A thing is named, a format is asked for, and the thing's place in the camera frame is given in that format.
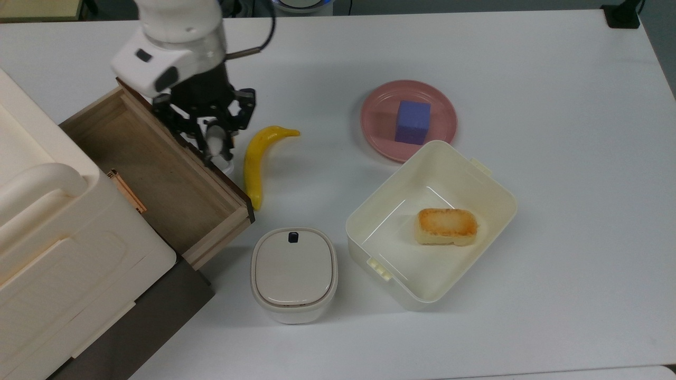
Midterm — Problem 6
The cream toy fridge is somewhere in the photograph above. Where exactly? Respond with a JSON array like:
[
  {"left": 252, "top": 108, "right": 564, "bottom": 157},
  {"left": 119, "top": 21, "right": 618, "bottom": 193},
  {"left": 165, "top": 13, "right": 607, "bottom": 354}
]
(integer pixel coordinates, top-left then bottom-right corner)
[{"left": 0, "top": 68, "right": 178, "bottom": 380}]

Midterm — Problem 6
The pink plate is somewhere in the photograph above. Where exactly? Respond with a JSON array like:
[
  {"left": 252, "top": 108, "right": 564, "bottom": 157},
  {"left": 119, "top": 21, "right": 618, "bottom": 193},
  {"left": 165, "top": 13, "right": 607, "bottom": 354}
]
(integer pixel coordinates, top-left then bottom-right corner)
[{"left": 360, "top": 79, "right": 458, "bottom": 164}]

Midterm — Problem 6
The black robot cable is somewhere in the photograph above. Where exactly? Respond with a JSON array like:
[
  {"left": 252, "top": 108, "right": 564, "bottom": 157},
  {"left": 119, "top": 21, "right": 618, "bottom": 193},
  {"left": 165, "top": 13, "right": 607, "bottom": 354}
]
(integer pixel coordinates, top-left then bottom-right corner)
[{"left": 226, "top": 0, "right": 277, "bottom": 60}]

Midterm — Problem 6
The black and white panda toy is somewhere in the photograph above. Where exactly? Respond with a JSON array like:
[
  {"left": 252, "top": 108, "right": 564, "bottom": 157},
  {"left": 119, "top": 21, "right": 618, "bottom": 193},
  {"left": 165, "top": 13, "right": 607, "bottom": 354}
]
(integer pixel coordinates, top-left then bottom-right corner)
[{"left": 205, "top": 120, "right": 236, "bottom": 176}]

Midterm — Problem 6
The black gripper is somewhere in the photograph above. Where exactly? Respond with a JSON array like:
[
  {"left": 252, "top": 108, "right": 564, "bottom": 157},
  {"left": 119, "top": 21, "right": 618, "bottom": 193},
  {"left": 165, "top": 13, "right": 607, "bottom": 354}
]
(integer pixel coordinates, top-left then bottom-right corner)
[{"left": 152, "top": 64, "right": 258, "bottom": 162}]

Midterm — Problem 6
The black corner clamp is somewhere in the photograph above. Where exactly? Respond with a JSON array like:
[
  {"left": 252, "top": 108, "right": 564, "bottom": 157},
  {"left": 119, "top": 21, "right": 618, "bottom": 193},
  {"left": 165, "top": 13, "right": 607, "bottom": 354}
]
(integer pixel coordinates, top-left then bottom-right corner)
[{"left": 601, "top": 0, "right": 644, "bottom": 30}]

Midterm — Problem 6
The toasted bread piece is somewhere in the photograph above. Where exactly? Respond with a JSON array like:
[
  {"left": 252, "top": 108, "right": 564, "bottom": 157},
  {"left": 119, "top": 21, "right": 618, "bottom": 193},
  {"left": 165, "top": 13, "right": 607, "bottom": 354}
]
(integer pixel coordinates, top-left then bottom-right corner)
[{"left": 415, "top": 207, "right": 480, "bottom": 248}]

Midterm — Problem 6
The purple cube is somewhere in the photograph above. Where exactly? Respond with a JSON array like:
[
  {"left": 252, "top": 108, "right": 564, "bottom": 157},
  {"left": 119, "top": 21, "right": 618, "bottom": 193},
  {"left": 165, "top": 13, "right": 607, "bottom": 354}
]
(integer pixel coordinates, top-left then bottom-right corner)
[{"left": 394, "top": 100, "right": 432, "bottom": 146}]

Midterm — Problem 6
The wooden drawer with white handle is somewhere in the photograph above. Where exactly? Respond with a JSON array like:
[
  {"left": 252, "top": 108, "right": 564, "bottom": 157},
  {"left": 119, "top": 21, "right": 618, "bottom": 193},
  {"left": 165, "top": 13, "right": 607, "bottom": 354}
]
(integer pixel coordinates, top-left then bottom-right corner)
[{"left": 59, "top": 78, "right": 256, "bottom": 271}]

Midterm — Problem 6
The small white trash can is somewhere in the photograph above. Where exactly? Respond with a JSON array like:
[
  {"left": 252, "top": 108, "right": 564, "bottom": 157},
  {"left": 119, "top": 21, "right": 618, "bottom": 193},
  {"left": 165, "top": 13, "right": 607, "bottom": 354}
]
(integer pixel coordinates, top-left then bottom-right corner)
[{"left": 250, "top": 226, "right": 339, "bottom": 325}]

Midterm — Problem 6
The yellow toy banana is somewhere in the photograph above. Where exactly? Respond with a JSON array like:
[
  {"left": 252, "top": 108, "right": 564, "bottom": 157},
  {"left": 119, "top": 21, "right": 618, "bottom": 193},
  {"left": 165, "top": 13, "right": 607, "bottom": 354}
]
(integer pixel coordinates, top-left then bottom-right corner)
[{"left": 242, "top": 125, "right": 301, "bottom": 211}]

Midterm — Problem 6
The cream plastic storage box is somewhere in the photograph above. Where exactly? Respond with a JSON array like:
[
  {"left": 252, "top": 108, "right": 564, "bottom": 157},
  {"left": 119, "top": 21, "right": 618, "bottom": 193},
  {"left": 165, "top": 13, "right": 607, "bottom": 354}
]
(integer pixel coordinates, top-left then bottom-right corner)
[{"left": 345, "top": 139, "right": 519, "bottom": 311}]

